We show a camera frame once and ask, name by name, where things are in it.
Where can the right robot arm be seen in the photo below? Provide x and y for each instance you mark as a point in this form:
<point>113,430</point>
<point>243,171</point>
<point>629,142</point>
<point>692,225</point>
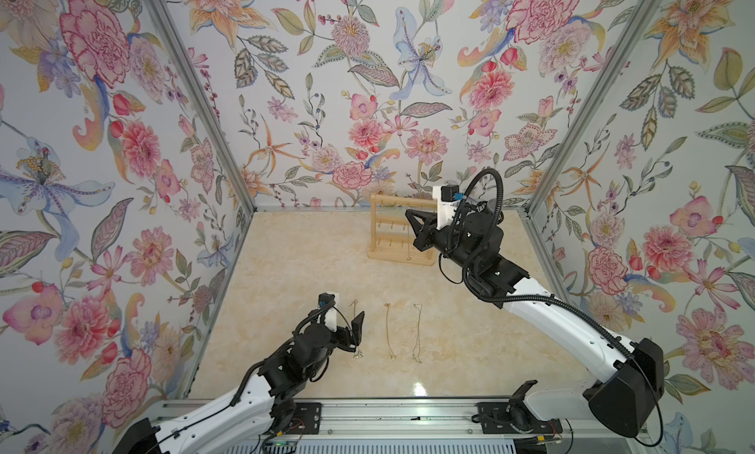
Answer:
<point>625,381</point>

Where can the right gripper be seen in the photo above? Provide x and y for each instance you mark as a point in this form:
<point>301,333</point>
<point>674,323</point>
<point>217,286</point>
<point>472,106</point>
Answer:
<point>434,233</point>

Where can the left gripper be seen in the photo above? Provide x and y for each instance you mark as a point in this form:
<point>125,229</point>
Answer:
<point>343,336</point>

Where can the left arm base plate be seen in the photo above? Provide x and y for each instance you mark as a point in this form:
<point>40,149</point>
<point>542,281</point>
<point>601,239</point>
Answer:
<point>295,418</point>

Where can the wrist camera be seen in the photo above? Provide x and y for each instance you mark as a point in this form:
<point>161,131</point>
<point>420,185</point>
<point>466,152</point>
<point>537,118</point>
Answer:
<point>447,198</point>
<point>328,306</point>

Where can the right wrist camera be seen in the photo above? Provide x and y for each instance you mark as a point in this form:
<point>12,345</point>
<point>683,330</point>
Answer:
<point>447,198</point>

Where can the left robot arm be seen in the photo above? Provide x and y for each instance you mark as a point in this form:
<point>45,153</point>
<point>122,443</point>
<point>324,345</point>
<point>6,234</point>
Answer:
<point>264,401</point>

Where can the wooden jewelry display stand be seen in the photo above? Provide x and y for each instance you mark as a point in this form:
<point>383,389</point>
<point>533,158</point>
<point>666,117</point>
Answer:
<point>391,235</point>

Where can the aluminium mounting rail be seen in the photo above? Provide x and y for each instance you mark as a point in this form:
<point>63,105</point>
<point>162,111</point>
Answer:
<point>412,418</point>

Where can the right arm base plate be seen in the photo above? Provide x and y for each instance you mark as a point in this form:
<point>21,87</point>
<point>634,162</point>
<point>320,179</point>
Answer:
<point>512,418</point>

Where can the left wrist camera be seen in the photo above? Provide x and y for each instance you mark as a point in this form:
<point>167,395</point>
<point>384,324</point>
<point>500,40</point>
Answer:
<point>328,306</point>

